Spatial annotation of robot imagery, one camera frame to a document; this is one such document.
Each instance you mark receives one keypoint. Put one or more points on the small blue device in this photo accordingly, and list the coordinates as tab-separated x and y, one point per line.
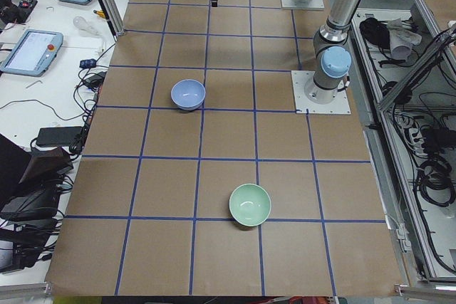
87	63

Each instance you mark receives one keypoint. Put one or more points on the clear plastic bottle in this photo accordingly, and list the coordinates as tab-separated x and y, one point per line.
80	23

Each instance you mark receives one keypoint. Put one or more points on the white crumpled cloth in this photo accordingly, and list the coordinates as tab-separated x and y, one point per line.
402	40

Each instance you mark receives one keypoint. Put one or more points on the brass yellow tool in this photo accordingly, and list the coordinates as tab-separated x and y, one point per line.
99	13

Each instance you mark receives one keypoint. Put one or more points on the near blue teach pendant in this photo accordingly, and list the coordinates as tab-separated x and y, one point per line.
33	54

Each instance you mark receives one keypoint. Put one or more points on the blue ceramic bowl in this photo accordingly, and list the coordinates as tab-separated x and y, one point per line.
188	94

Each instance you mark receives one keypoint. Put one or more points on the green ceramic bowl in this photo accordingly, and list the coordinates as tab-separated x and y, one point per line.
250	205

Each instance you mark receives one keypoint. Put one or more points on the black flat box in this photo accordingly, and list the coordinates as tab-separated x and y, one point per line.
58	136

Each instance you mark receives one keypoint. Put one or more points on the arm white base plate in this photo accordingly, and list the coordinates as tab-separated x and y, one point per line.
310	5
310	99

